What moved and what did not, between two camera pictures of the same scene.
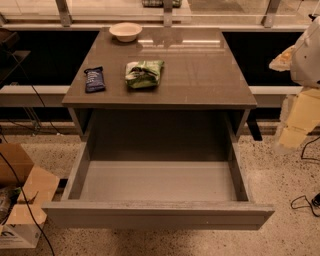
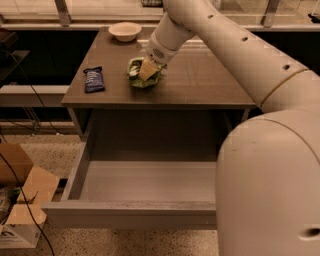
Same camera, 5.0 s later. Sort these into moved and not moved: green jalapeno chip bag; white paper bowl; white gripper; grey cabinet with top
Moved: white gripper
Not moved: grey cabinet with top; white paper bowl; green jalapeno chip bag
